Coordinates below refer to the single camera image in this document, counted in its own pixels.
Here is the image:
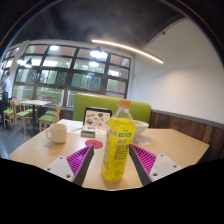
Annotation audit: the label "white ribbed mug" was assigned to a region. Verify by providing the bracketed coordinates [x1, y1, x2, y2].
[45, 123, 68, 144]

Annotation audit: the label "wooden chairs with green seats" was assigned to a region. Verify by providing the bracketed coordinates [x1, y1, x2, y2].
[2, 98, 63, 135]

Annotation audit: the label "dark framed window wall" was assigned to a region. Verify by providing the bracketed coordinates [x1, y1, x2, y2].
[0, 44, 132, 108]

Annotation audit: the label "small dark grey box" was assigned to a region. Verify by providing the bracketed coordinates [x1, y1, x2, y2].
[80, 129, 97, 138]

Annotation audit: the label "curved strip ceiling light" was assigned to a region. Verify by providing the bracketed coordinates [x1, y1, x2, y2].
[90, 38, 165, 65]

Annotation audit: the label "light wooden dining table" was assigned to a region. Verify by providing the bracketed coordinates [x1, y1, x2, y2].
[20, 99, 53, 134]

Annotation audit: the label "flat round red coaster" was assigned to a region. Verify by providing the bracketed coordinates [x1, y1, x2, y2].
[84, 139, 104, 150]

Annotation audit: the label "person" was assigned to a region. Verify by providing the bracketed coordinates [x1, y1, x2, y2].
[0, 70, 12, 103]

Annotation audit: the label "green upholstered bench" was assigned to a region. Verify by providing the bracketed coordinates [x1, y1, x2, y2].
[72, 92, 152, 125]

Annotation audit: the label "white bowl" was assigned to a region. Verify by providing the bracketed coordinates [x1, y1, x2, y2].
[132, 119, 150, 138]

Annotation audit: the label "yellow drink bottle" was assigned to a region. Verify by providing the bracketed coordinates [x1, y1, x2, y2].
[100, 98, 137, 182]

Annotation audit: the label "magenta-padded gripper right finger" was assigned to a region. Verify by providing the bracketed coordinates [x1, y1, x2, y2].
[128, 143, 184, 187]

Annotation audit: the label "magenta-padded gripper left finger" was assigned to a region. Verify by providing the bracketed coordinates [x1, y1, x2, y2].
[44, 144, 95, 187]

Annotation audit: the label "white paper napkin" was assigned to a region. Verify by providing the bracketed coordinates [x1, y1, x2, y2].
[134, 134, 151, 146]

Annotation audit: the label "black framed menu stand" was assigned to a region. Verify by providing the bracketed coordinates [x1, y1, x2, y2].
[82, 106, 113, 132]

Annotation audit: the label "round pendant ceiling lamps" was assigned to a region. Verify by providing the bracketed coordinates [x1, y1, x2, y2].
[16, 45, 109, 69]

